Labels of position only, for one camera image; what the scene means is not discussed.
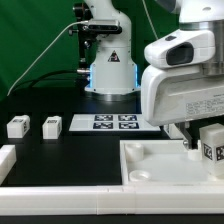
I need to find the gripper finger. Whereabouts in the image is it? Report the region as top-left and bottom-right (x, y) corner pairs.
(176, 122), (193, 149)

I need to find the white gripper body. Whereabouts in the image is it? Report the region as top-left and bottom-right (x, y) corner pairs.
(141, 30), (224, 126)

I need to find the white square tabletop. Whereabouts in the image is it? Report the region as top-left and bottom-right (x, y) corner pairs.
(120, 140), (224, 186)

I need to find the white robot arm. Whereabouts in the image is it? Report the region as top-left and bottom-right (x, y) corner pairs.
(84, 0), (224, 149)

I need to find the white marker plate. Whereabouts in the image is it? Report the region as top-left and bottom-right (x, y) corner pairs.
(69, 114), (160, 132)

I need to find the white left block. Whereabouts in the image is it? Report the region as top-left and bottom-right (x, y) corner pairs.
(0, 145), (17, 185)

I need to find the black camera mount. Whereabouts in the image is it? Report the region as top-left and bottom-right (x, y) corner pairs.
(69, 3), (96, 76)

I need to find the white cable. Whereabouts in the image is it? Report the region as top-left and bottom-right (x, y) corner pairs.
(6, 20), (89, 97)

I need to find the black cable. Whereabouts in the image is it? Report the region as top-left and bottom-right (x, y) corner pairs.
(11, 69), (81, 94)

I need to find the white front rail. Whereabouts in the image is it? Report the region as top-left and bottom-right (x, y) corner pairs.
(0, 186), (224, 216)

